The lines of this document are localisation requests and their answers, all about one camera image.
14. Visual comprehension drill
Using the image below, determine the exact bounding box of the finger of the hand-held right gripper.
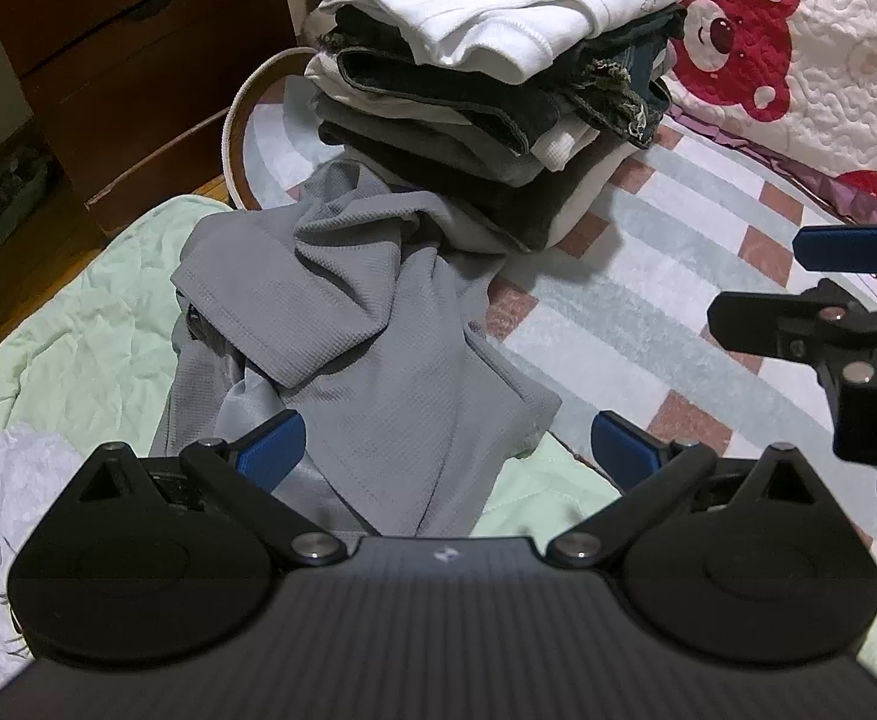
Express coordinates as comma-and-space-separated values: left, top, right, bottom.
707, 277, 877, 385
792, 216, 877, 276

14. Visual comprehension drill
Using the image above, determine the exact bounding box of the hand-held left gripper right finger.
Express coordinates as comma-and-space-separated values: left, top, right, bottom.
547, 410, 833, 569

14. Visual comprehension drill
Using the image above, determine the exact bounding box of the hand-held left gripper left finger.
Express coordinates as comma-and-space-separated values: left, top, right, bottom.
71, 409, 350, 568

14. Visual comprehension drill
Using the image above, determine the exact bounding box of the grey waffle-knit shirt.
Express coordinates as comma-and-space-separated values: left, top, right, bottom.
149, 161, 564, 541

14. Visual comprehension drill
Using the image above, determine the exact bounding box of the stack of folded clothes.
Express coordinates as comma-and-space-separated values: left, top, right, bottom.
304, 0, 692, 253

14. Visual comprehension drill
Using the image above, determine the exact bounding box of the white bear print quilt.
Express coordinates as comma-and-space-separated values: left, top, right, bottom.
566, 0, 877, 224

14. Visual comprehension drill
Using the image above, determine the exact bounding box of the light green blanket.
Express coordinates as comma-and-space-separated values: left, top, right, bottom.
0, 195, 624, 541

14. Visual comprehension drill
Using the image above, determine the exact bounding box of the white crumpled cloth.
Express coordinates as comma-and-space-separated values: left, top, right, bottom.
0, 424, 104, 673

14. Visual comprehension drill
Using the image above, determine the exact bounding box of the dark cloth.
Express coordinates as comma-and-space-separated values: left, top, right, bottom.
0, 156, 59, 265

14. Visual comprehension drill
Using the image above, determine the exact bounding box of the brown wooden dresser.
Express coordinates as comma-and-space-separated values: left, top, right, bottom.
0, 0, 312, 235

